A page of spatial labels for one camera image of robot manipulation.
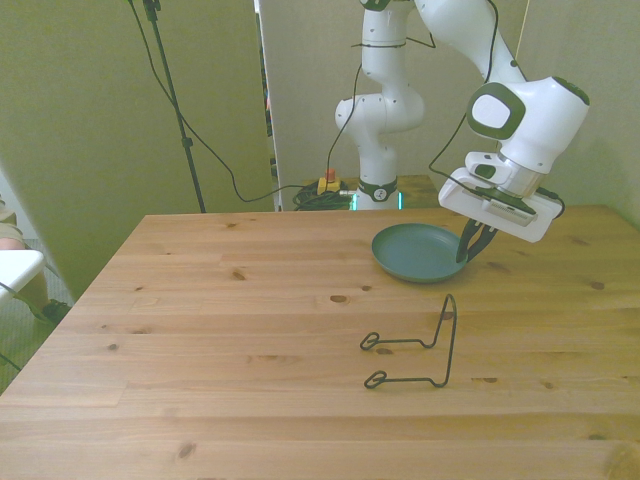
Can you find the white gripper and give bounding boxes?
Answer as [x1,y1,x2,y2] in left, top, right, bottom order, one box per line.
[438,167,563,265]

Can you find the blue round plastic plate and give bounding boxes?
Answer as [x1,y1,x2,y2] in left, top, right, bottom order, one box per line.
[370,222,471,285]

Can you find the yellow emergency stop box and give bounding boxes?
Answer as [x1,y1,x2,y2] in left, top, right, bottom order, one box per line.
[317,169,342,195]

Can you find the white partition board edge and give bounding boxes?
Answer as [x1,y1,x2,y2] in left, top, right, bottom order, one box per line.
[253,0,284,212]

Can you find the black tripod stand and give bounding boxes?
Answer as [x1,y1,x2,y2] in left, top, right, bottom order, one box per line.
[142,0,207,214]

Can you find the dark sneaker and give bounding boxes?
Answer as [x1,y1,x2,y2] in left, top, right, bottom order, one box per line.
[40,298,71,326]

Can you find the white side table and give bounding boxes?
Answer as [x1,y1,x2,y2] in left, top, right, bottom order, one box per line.
[0,248,45,306]

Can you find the person's leg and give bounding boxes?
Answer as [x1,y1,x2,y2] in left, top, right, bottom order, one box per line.
[0,198,54,316]

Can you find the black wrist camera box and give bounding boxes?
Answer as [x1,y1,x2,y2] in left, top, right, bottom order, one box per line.
[462,185,537,222]

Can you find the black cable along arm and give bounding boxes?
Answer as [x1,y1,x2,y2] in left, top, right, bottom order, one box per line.
[428,0,566,221]

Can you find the black wire plate rack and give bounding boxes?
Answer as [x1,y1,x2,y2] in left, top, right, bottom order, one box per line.
[359,293,459,391]

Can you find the black cable to stop button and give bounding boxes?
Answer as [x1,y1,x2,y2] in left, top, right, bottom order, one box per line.
[324,62,365,181]

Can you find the coiled dark cable bundle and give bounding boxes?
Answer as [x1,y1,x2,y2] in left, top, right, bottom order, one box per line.
[292,182,359,211]

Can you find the black cable from stand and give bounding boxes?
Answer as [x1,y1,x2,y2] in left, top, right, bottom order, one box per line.
[127,0,301,204]

